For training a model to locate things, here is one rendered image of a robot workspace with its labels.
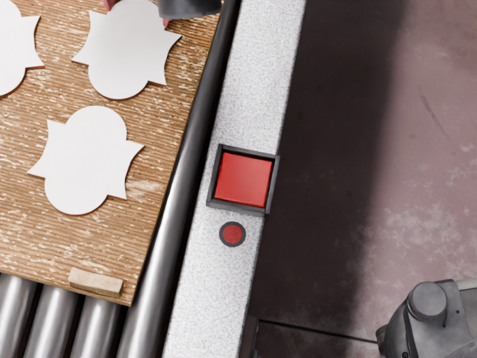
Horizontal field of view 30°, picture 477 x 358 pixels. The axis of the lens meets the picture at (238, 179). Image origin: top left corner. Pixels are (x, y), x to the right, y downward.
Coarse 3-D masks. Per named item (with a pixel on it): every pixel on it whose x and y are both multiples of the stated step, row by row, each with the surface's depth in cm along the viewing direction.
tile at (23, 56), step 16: (0, 0) 110; (0, 16) 109; (16, 16) 109; (32, 16) 109; (0, 32) 108; (16, 32) 109; (32, 32) 109; (0, 48) 108; (16, 48) 108; (32, 48) 108; (0, 64) 107; (16, 64) 107; (32, 64) 107; (0, 80) 106; (16, 80) 106; (0, 96) 106
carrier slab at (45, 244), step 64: (64, 0) 112; (64, 64) 108; (192, 64) 109; (0, 128) 105; (128, 128) 106; (0, 192) 102; (128, 192) 103; (0, 256) 99; (64, 256) 99; (128, 256) 100
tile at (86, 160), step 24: (48, 120) 104; (72, 120) 105; (96, 120) 105; (120, 120) 105; (48, 144) 103; (72, 144) 104; (96, 144) 104; (120, 144) 104; (48, 168) 102; (72, 168) 102; (96, 168) 103; (120, 168) 103; (48, 192) 101; (72, 192) 101; (96, 192) 102; (120, 192) 102; (72, 216) 101
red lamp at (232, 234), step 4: (228, 228) 104; (232, 228) 104; (236, 228) 104; (224, 232) 104; (228, 232) 104; (232, 232) 104; (236, 232) 104; (240, 232) 104; (224, 236) 104; (228, 236) 104; (232, 236) 104; (236, 236) 104; (240, 236) 104; (228, 240) 103; (232, 240) 103; (236, 240) 103
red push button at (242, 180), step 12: (228, 156) 106; (240, 156) 106; (228, 168) 105; (240, 168) 105; (252, 168) 105; (264, 168) 106; (228, 180) 105; (240, 180) 105; (252, 180) 105; (264, 180) 105; (216, 192) 104; (228, 192) 104; (240, 192) 104; (252, 192) 104; (264, 192) 104; (252, 204) 104; (264, 204) 104
